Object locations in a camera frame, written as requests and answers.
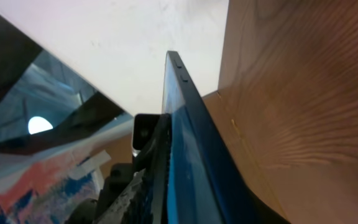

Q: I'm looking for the blue Galaxy smartphone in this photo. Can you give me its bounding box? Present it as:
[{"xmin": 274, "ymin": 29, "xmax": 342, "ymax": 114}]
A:
[{"xmin": 162, "ymin": 51, "xmax": 286, "ymax": 224}]

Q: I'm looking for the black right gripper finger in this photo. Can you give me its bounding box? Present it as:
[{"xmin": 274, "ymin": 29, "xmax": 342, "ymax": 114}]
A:
[{"xmin": 93, "ymin": 114, "xmax": 172, "ymax": 223}]

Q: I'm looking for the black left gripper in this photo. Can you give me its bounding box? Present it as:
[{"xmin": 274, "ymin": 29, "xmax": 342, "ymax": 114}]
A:
[{"xmin": 65, "ymin": 114, "xmax": 158, "ymax": 224}]

